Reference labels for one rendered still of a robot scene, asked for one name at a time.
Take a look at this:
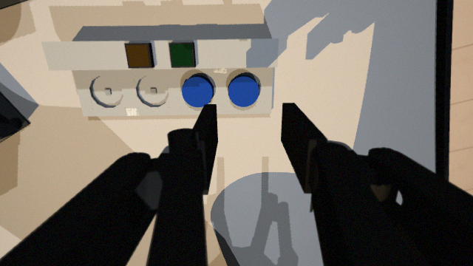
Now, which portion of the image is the black table edge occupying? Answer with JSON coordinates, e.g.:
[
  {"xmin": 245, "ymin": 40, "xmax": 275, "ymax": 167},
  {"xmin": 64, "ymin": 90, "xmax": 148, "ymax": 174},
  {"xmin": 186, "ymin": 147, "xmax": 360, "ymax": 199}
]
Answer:
[{"xmin": 436, "ymin": 0, "xmax": 454, "ymax": 180}]

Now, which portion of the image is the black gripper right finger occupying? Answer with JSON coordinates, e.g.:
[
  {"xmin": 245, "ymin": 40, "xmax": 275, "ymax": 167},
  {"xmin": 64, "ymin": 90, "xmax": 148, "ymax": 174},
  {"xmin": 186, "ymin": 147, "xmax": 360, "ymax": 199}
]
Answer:
[{"xmin": 281, "ymin": 103, "xmax": 473, "ymax": 266}]

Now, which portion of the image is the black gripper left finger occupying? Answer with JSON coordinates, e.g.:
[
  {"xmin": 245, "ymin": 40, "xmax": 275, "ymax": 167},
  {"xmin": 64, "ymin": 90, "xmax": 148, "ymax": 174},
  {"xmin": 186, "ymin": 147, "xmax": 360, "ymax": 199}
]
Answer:
[{"xmin": 0, "ymin": 104, "xmax": 218, "ymax": 266}]

